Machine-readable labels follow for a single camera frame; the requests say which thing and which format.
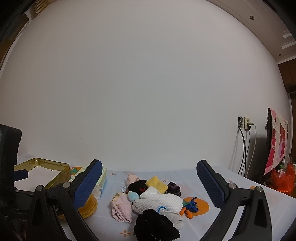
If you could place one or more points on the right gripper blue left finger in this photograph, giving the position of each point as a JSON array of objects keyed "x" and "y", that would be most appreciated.
[{"x": 84, "y": 183}]

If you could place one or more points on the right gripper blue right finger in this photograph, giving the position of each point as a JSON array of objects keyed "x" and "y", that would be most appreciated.
[{"x": 213, "y": 182}]

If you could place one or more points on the blue cord orange toy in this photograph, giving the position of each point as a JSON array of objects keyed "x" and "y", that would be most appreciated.
[{"x": 189, "y": 207}]

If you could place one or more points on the pink cream cloth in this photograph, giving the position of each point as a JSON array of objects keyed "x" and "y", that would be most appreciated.
[{"x": 121, "y": 208}]

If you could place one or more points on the dark purple scrunchie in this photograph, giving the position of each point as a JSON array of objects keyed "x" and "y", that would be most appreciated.
[{"x": 174, "y": 189}]

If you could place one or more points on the small pink plush toy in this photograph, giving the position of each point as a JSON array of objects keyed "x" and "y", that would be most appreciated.
[{"x": 131, "y": 178}]

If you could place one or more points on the light blue soft ball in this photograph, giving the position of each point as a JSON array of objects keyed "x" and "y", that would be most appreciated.
[{"x": 132, "y": 196}]

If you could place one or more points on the white sock with blue band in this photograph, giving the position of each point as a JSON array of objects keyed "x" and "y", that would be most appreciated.
[{"x": 175, "y": 218}]

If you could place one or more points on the black wristband red logo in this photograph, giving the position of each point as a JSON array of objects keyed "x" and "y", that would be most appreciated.
[{"x": 138, "y": 187}]

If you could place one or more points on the yellow cloth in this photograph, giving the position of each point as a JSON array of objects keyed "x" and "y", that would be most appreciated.
[{"x": 156, "y": 183}]

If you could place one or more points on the white waffle textured cloth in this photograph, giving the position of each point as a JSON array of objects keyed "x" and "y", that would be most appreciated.
[{"x": 153, "y": 199}]

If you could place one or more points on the black knitted cloth white dots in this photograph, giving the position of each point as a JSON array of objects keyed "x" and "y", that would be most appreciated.
[{"x": 150, "y": 226}]

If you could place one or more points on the yellow patterned tissue pack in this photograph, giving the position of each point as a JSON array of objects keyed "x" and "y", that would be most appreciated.
[{"x": 99, "y": 187}]

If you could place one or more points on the round yellow tin pink lid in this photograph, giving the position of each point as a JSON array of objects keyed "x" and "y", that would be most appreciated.
[{"x": 89, "y": 208}]

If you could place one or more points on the gold rectangular tin tray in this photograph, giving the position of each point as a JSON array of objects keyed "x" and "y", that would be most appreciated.
[{"x": 42, "y": 172}]

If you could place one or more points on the orange plastic bag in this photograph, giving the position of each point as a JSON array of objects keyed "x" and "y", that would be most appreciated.
[{"x": 283, "y": 181}]

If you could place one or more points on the pink patchwork cloth on monitor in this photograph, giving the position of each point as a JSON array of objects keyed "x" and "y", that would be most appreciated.
[{"x": 277, "y": 134}]

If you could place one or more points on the yellow fringed curtain valance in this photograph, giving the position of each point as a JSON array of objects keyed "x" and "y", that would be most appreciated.
[{"x": 37, "y": 7}]

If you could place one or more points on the brown wooden door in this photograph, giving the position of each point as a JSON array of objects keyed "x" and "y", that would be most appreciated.
[{"x": 288, "y": 72}]

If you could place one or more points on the wall power socket with plugs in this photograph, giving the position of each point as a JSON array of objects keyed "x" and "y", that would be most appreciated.
[{"x": 244, "y": 122}]

